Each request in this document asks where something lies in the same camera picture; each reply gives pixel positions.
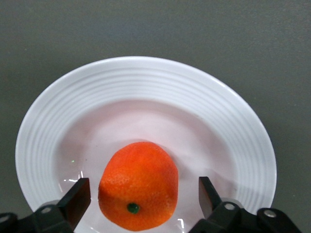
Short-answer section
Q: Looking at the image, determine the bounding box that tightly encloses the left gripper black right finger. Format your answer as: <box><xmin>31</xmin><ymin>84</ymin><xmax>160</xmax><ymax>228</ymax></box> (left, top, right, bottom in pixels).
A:
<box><xmin>188</xmin><ymin>176</ymin><xmax>302</xmax><ymax>233</ymax></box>

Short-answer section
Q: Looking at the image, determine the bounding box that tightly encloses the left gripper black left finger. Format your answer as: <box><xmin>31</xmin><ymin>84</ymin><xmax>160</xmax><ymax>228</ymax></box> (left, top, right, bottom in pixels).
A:
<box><xmin>0</xmin><ymin>178</ymin><xmax>91</xmax><ymax>233</ymax></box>

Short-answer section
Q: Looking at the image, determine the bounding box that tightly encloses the white round plate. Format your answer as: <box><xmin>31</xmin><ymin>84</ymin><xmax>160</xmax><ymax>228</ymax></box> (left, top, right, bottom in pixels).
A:
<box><xmin>15</xmin><ymin>56</ymin><xmax>277</xmax><ymax>233</ymax></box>

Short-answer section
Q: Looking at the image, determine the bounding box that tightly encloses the orange fruit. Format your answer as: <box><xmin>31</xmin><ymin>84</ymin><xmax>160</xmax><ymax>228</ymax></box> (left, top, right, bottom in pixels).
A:
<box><xmin>98</xmin><ymin>141</ymin><xmax>179</xmax><ymax>232</ymax></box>

